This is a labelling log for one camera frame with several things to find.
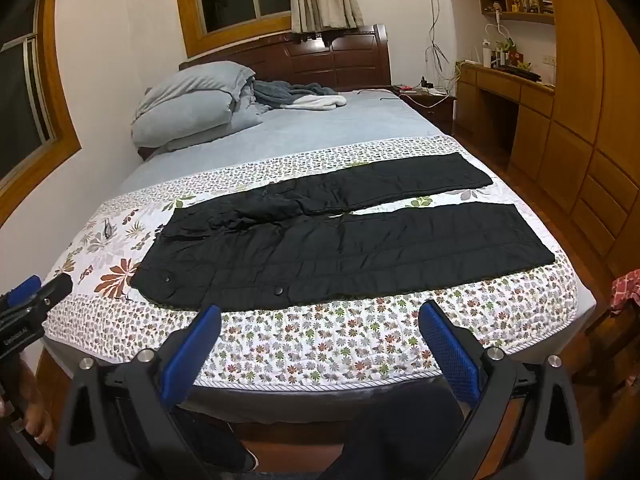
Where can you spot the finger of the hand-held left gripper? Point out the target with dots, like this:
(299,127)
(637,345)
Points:
(55,287)
(17,290)

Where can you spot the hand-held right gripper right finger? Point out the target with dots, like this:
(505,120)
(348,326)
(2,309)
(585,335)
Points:
(450,350)

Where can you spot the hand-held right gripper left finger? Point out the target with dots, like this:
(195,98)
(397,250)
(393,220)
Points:
(192,355)

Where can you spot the black pants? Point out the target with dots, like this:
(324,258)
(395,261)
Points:
(325,255)

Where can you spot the person's left hand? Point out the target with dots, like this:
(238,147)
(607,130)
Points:
(37,405)

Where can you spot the small dark metal object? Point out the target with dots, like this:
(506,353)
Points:
(108,230)

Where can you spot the floral quilt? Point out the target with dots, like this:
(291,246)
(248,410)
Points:
(350,340)

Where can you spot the person's leg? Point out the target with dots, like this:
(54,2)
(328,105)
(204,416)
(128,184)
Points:
(390,440)

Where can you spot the person's shoe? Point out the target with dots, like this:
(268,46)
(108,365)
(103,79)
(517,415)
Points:
(249,460)

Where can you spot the wooden chair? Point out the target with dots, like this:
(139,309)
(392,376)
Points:
(600,350)

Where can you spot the wooden side window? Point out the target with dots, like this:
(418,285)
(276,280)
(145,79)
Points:
(20,110)

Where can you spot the red checked cloth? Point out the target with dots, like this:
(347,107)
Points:
(627,287)

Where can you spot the folded light blue duvet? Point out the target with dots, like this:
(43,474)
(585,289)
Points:
(190,105)

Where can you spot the wooden desk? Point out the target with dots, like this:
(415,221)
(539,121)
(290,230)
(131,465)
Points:
(530,125)

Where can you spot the dark wooden nightstand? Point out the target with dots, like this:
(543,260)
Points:
(435,110)

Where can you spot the wooden wardrobe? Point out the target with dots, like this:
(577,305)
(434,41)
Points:
(600,135)

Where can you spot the white cloth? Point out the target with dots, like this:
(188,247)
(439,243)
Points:
(325,101)

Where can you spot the dark grey blanket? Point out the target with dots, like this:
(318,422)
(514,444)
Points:
(285,92)

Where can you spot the dark wooden cabinet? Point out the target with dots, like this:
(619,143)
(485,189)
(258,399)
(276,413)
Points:
(345,60)

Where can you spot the white desk lamp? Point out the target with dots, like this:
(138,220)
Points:
(500,30)

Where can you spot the white wall socket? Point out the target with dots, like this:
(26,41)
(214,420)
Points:
(550,59)

